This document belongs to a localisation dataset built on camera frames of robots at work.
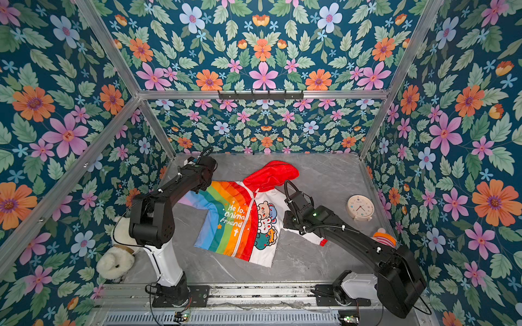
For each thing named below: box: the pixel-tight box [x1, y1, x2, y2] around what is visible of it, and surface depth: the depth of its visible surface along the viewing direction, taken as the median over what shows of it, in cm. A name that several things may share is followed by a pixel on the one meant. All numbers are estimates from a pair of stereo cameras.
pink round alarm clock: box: [345, 194, 376, 222], surface depth 97 cm
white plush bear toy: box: [95, 215, 139, 282], surface depth 78 cm
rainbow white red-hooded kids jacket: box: [178, 160, 328, 267], surface depth 94 cm
